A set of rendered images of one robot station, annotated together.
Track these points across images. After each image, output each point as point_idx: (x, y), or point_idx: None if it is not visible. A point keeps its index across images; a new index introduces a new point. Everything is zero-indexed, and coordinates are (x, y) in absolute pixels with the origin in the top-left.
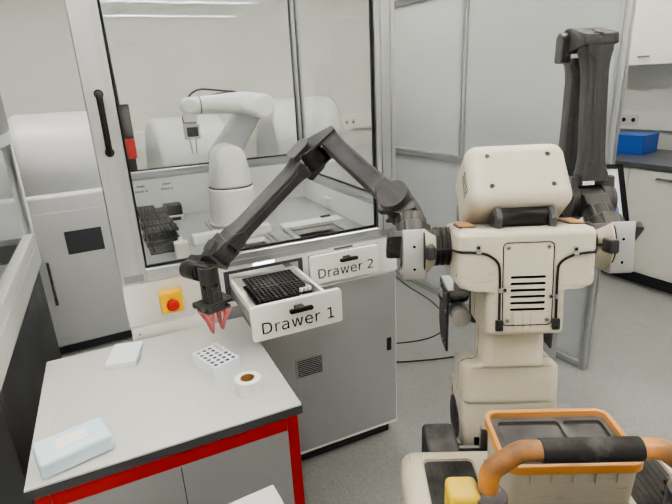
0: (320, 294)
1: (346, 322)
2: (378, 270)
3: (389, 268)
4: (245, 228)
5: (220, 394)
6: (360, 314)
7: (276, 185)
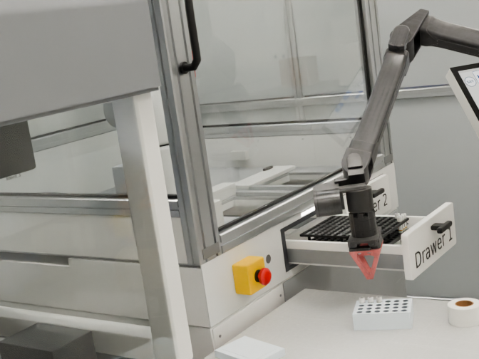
0: (443, 210)
1: (373, 284)
2: (390, 208)
3: (393, 206)
4: (379, 135)
5: (445, 333)
6: (381, 271)
7: (390, 81)
